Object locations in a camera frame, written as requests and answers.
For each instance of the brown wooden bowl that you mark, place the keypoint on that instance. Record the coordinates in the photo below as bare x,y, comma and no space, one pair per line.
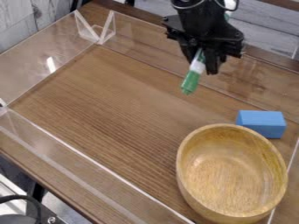
231,174

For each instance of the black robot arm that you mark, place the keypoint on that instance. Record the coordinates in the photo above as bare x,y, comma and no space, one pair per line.
202,9

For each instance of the clear acrylic barrier wall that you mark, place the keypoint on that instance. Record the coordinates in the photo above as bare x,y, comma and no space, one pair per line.
95,116

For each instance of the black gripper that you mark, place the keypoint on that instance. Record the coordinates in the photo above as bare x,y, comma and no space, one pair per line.
214,34

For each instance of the blue sponge block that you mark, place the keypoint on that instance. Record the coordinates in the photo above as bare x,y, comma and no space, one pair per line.
269,123

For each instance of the black equipment lower left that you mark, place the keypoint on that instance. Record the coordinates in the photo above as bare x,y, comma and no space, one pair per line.
22,209

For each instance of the green white Expo marker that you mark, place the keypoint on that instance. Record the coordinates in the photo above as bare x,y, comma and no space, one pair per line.
193,76

